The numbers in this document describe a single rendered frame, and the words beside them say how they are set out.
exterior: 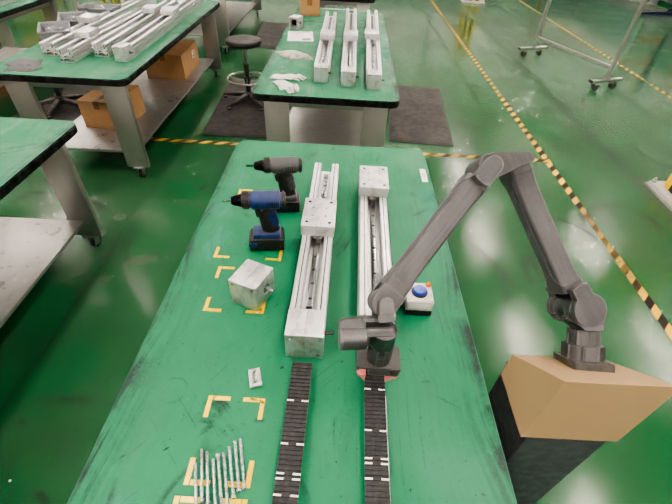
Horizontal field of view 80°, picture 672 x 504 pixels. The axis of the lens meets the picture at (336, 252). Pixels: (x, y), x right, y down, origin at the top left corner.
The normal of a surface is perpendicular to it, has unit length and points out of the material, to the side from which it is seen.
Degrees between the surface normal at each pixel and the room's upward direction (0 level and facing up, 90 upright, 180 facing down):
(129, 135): 90
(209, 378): 0
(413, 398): 0
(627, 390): 90
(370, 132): 90
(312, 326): 0
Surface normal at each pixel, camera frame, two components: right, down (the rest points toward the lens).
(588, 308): 0.09, -0.02
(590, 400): -0.04, 0.67
